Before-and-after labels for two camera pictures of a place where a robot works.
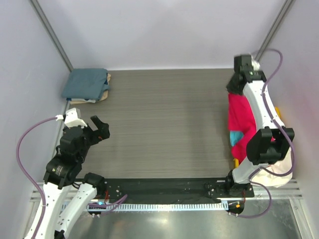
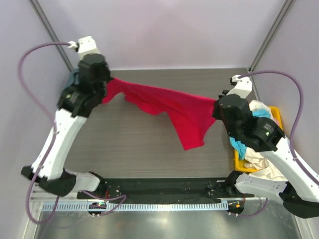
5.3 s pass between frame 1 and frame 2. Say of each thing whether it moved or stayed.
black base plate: stayed
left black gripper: moved
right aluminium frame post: stayed
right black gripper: moved
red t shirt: moved
